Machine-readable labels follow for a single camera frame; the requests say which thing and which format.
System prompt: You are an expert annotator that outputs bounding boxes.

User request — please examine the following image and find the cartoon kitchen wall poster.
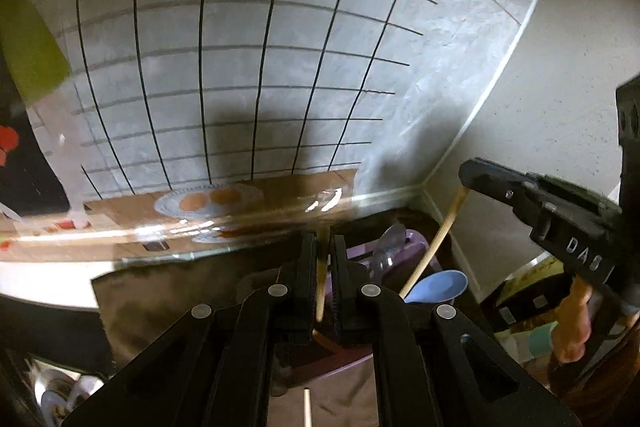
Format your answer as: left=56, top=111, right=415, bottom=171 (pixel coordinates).
left=0, top=0, right=441, bottom=268

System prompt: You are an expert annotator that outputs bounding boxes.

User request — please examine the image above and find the brown cloth mat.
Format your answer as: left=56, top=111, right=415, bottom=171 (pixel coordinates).
left=90, top=207, right=481, bottom=427

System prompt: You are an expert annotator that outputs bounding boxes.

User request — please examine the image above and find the person's right forearm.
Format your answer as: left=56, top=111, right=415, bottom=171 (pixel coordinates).
left=547, top=322, right=640, bottom=418

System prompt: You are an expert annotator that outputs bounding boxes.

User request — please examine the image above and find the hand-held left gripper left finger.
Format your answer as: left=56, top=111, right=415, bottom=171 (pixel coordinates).
left=62, top=234, right=318, bottom=427

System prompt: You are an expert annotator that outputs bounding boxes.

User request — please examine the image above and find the small bottle pale blue cap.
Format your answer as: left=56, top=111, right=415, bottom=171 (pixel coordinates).
left=520, top=322, right=558, bottom=360

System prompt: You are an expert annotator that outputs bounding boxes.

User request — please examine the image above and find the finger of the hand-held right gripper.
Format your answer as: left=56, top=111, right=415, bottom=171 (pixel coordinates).
left=459, top=157, right=539, bottom=219

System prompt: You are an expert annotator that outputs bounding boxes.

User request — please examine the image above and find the dark translucent plastic spoon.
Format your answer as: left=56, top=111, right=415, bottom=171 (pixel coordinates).
left=370, top=223, right=407, bottom=283

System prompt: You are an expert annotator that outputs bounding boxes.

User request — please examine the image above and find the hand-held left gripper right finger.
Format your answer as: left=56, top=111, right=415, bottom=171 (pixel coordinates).
left=327, top=234, right=583, bottom=427

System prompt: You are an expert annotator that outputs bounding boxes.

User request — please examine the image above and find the dark soy sauce bottle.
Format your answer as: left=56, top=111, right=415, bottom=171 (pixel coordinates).
left=492, top=254, right=566, bottom=358

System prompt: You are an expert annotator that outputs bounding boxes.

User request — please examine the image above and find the light blue plastic spoon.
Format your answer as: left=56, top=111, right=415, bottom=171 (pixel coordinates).
left=404, top=270, right=468, bottom=305

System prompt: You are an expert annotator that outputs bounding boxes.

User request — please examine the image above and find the purple utensil container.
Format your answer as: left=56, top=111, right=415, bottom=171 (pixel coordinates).
left=272, top=229, right=446, bottom=380

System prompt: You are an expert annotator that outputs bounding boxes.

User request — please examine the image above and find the person's right hand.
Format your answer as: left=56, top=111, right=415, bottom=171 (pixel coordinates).
left=552, top=277, right=596, bottom=365

